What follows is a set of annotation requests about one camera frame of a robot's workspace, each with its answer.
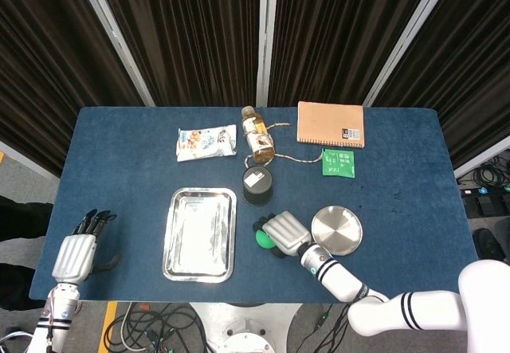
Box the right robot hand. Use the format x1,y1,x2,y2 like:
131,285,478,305
253,210,312,259

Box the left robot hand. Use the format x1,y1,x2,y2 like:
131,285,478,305
51,208,122,283

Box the green foam ball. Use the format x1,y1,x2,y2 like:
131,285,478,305
254,229,275,249

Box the black mesh pen cup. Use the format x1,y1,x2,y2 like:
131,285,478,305
241,167,275,207

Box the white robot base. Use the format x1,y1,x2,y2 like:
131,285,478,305
189,302,304,353

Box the round stainless steel plate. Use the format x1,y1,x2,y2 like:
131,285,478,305
311,206,364,257

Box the rectangular stainless steel tray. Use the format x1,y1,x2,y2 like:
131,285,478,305
162,186,238,284

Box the green sachet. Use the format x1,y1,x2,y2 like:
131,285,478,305
321,148,355,178

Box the amber tea bottle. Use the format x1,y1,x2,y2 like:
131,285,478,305
241,105,276,166

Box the blue table cloth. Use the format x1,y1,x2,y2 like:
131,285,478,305
28,106,479,304

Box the tan spiral notebook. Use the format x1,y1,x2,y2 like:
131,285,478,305
296,100,365,150

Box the white snack packet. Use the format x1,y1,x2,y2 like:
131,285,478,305
175,124,237,163

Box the dark brown curtain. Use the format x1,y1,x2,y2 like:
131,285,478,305
374,0,510,171
0,0,149,178
269,0,440,108
93,0,265,108

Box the black power strip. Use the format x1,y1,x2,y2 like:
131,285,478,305
457,185,510,218

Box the beige twisted rope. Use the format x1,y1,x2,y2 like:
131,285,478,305
243,121,324,169

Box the tangled floor cables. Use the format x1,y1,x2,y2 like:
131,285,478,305
101,302,210,353

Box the white divider post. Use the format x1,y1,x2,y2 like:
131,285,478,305
361,0,460,108
257,0,281,108
73,0,156,108

